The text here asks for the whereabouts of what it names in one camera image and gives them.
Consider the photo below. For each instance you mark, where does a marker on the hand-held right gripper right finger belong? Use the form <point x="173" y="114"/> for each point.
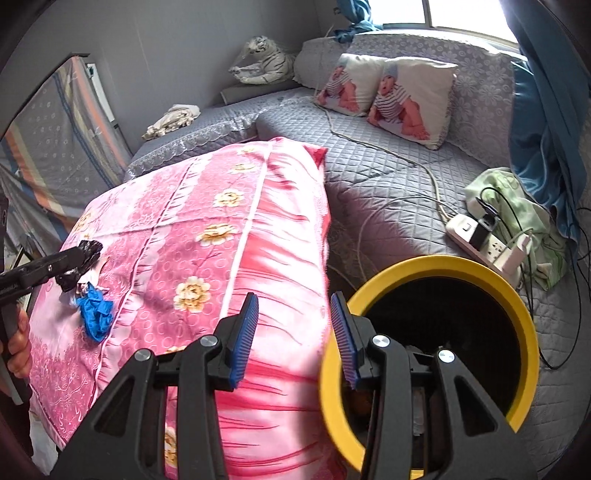
<point x="344" y="341"/>

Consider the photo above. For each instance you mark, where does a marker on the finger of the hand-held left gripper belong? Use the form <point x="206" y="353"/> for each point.
<point x="55" y="279"/>
<point x="51" y="262"/>

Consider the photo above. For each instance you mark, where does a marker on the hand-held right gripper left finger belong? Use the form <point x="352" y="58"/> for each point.
<point x="242" y="341"/>

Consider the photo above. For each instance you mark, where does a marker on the black plastic bag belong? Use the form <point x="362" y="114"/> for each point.
<point x="90" y="251"/>

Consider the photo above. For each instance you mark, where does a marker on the yellow trash bin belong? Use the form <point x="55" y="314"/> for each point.
<point x="415" y="270"/>

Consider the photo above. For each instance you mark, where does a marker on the person's left hand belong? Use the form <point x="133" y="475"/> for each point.
<point x="18" y="346"/>

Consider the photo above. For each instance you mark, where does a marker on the small colourful candy wrapper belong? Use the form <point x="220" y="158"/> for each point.
<point x="81" y="293"/>

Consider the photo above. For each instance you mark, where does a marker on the blue plastic bag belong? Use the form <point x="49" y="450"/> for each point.
<point x="94" y="314"/>

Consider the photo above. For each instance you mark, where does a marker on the striped grey mattress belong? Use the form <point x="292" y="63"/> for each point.
<point x="60" y="138"/>

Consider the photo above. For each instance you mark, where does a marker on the pink floral blanket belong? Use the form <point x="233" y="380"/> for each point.
<point x="184" y="230"/>

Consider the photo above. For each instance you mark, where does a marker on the white power strip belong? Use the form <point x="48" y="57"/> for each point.
<point x="461" y="228"/>

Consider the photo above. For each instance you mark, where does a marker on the black charger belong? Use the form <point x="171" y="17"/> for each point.
<point x="482" y="233"/>

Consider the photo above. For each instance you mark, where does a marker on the beige crumpled cloth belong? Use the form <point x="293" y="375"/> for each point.
<point x="171" y="121"/>

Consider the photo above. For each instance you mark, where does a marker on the white charger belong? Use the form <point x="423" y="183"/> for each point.
<point x="517" y="251"/>

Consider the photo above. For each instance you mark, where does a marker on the grey quilted sofa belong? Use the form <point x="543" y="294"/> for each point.
<point x="392" y="147"/>

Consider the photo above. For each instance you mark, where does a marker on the green cloth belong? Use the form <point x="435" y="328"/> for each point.
<point x="503" y="182"/>

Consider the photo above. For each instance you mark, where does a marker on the grey bolster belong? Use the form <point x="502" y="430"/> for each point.
<point x="240" y="93"/>

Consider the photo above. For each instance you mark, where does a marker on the baby print pillow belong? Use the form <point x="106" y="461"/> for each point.
<point x="351" y="83"/>
<point x="411" y="101"/>

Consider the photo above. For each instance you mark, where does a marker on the blue curtain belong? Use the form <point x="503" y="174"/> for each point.
<point x="535" y="138"/>
<point x="358" y="27"/>

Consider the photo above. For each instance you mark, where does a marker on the white tiger plush toy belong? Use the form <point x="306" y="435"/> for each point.
<point x="272" y="60"/>

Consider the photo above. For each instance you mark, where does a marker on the grey quilted cushion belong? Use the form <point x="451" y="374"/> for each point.
<point x="314" y="60"/>

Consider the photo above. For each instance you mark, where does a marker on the window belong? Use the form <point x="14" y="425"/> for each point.
<point x="461" y="14"/>

